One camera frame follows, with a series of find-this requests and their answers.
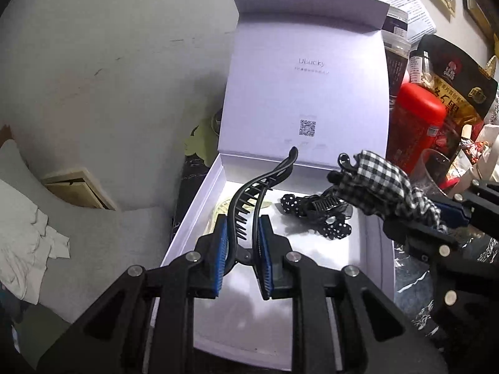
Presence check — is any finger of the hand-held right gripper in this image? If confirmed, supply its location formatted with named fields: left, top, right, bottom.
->
left=427, top=181, right=499, bottom=228
left=382, top=216, right=499, bottom=374

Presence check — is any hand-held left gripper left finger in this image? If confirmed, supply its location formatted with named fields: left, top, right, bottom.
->
left=37, top=214, right=229, bottom=374

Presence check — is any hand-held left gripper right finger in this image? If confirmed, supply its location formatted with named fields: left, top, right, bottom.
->
left=255, top=214, right=449, bottom=374

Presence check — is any black banana hair clip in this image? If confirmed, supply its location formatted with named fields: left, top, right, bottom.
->
left=227, top=146, right=300, bottom=269

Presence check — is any black white checkered hair clip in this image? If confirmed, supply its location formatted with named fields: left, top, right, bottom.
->
left=327, top=150, right=449, bottom=234

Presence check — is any pale lavender gift box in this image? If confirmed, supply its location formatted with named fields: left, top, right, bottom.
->
left=161, top=0, right=396, bottom=371

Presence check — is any clear glass mug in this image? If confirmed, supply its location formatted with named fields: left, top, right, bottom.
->
left=411, top=149, right=455, bottom=197

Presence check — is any pale yellow hair accessory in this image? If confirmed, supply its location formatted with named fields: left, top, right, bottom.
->
left=212, top=199, right=236, bottom=223

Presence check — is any white ceramic teapot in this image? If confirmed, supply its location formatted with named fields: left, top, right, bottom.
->
left=470, top=125, right=499, bottom=191

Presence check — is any small black comb clip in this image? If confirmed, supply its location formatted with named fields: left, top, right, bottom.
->
left=308, top=197, right=344, bottom=213

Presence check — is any red canister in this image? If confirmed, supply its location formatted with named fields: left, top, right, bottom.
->
left=388, top=83, right=447, bottom=176

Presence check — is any grey cushion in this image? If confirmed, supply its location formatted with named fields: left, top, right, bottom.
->
left=0, top=140, right=176, bottom=324

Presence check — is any green leaf shaped coaster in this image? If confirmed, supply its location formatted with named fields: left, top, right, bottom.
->
left=184, top=125, right=219, bottom=166

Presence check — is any black snack bag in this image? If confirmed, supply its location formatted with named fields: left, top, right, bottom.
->
left=409, top=34, right=499, bottom=133

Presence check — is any small glass jar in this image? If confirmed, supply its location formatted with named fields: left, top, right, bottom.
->
left=211, top=110, right=225, bottom=137

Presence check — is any dark label plastic jar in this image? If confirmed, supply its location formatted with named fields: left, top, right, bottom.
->
left=382, top=31, right=412, bottom=100

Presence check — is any white cloth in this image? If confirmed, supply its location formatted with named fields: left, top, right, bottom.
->
left=0, top=179, right=71, bottom=304

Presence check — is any printed paper sheet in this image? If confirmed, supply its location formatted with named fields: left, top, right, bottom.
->
left=368, top=0, right=437, bottom=43

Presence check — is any black polka dot hair tie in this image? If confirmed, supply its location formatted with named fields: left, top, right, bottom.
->
left=280, top=193, right=351, bottom=241

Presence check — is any pale wooden frame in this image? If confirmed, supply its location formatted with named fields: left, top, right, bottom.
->
left=41, top=167, right=118, bottom=211

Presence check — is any dark edged picture frame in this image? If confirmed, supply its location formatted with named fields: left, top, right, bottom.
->
left=460, top=0, right=496, bottom=43

